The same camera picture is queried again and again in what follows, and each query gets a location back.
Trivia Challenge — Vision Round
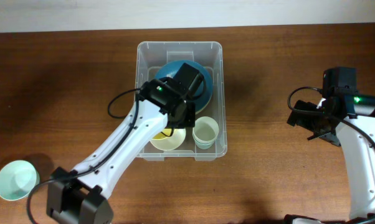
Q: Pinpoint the white bowl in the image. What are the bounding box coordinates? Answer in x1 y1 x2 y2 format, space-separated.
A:
150 129 186 151

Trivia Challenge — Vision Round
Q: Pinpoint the yellow bowl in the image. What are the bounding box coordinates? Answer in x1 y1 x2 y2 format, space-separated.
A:
153 128 174 140

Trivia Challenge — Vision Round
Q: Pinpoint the cream cup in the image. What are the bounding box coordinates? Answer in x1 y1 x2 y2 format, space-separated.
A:
192 116 219 144

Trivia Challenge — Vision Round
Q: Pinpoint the grey cup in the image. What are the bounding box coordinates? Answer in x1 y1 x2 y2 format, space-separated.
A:
193 137 216 149

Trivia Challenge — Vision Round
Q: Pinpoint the dark blue plate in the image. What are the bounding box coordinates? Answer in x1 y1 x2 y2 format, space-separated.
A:
154 60 213 114

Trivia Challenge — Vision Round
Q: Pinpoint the mint green cup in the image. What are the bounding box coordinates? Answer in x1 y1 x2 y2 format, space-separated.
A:
196 142 213 149

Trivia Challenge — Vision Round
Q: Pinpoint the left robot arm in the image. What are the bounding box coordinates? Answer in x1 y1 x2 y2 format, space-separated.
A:
46 63 207 223

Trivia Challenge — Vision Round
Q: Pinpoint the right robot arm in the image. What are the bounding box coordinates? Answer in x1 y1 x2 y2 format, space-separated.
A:
287 67 375 223

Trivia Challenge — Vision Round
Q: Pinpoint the clear plastic storage bin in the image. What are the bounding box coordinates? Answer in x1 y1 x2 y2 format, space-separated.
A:
135 41 227 161

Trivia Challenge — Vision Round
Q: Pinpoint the mint green bowl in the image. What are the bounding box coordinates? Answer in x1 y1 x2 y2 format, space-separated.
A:
0 160 40 201

